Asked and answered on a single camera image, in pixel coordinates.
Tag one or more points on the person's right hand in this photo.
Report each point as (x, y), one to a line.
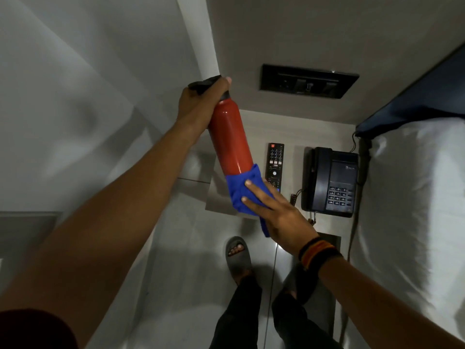
(285, 223)

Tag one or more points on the person's left hand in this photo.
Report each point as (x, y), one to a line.
(192, 112)

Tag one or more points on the person's right fingers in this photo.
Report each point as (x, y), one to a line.
(258, 194)

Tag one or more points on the person's left thumb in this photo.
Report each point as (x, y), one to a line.
(218, 91)

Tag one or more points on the black bottle cap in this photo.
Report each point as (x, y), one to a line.
(203, 85)

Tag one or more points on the blue cleaning cloth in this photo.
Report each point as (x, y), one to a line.
(238, 190)

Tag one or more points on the red metal water bottle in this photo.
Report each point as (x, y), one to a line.
(229, 138)

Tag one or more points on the person's left forearm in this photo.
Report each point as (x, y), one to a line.
(109, 221)

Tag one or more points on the person's right forearm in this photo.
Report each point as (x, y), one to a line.
(381, 305)

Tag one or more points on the black remote control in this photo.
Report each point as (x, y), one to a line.
(275, 165)

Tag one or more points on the grey slipper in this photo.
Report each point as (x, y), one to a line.
(238, 256)
(298, 283)

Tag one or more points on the grey bedside table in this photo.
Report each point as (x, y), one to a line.
(298, 132)

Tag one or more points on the black desk telephone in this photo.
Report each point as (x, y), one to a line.
(332, 181)

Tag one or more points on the black and orange wristband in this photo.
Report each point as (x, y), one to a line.
(318, 253)

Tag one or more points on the black trousers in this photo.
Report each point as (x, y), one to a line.
(238, 319)

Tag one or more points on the white bed mattress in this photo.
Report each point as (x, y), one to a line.
(414, 221)

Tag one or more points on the dark blue headboard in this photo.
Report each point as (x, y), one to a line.
(421, 98)

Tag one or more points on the dark red sleeve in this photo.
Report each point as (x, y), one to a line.
(34, 332)

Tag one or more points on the black wall switch panel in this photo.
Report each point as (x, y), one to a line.
(308, 81)

